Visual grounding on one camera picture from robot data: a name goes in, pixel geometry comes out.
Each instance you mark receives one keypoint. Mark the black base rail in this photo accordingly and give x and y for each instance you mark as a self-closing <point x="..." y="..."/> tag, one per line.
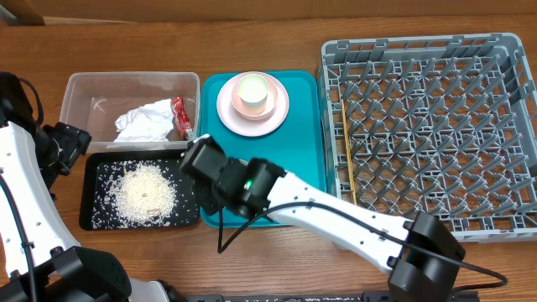
<point x="366" y="296"/>

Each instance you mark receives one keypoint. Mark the teal serving tray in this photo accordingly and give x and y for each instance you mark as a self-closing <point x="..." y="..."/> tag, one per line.
<point x="297" y="145"/>

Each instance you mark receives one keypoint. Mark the wooden chopstick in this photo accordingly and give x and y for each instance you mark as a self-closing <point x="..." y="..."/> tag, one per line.
<point x="348" y="154"/>

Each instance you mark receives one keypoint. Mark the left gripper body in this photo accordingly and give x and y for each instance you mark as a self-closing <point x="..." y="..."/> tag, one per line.
<point x="59" y="148"/>

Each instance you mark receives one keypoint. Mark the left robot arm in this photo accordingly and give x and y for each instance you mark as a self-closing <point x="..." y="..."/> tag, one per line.
<point x="44" y="261"/>

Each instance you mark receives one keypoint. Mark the grey dishwasher rack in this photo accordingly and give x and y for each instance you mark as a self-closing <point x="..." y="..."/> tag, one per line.
<point x="444" y="125"/>

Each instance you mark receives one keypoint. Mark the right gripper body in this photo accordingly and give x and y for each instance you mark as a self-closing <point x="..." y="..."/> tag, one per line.
<point x="211" y="204"/>

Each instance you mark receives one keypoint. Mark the white cup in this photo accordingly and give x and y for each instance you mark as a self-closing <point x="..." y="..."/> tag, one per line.
<point x="253" y="90"/>

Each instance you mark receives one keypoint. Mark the red sauce packet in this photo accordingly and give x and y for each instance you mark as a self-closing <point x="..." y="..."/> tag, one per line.
<point x="182" y="121"/>

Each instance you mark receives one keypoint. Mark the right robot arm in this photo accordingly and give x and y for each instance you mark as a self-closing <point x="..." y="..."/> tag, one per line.
<point x="419" y="255"/>

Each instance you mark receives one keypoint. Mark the white napkin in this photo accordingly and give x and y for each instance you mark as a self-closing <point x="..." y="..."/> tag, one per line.
<point x="149" y="123"/>

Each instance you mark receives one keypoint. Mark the clear plastic bin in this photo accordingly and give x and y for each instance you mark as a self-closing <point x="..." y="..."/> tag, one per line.
<point x="93" y="101"/>

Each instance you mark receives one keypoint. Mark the black tray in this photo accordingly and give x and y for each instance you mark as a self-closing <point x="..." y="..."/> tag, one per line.
<point x="96" y="209"/>

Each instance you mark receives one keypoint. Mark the white rice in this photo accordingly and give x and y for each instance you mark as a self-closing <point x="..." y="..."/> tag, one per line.
<point x="142" y="197"/>

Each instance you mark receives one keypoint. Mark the white plate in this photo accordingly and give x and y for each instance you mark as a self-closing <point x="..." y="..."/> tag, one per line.
<point x="250" y="128"/>

